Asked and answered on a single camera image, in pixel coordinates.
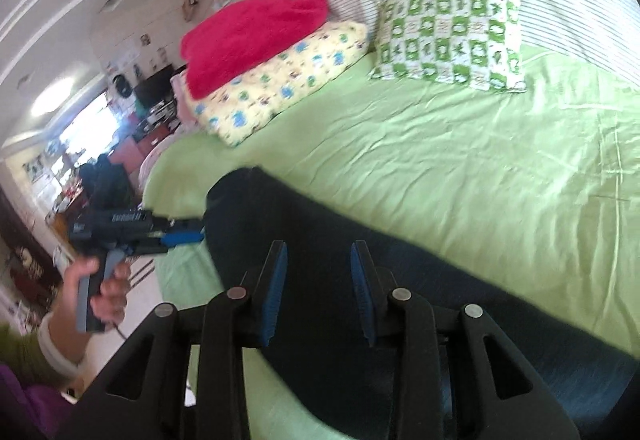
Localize black pants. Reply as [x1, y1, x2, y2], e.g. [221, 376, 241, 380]
[204, 168, 639, 439]

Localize left forearm green sleeve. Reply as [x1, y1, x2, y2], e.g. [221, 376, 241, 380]
[1, 312, 91, 389]

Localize left hand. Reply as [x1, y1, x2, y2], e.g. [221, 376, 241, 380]
[55, 257, 130, 326]

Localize yellow cartoon print pillow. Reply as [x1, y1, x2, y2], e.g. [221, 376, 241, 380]
[179, 21, 369, 146]

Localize red blanket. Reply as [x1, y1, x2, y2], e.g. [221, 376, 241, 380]
[180, 0, 329, 100]

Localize green bed sheet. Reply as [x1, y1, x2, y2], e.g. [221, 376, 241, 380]
[143, 47, 639, 439]

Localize green white checkered pillow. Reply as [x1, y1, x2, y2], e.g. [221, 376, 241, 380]
[370, 0, 526, 93]

